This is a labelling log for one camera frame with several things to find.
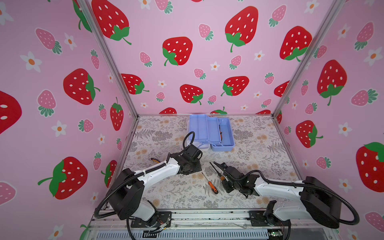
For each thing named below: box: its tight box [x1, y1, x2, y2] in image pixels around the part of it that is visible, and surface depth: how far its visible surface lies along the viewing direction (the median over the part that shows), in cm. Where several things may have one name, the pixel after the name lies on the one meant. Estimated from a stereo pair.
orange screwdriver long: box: [201, 172, 219, 195], surface depth 85 cm
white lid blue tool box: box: [189, 114, 235, 152], surface depth 103 cm
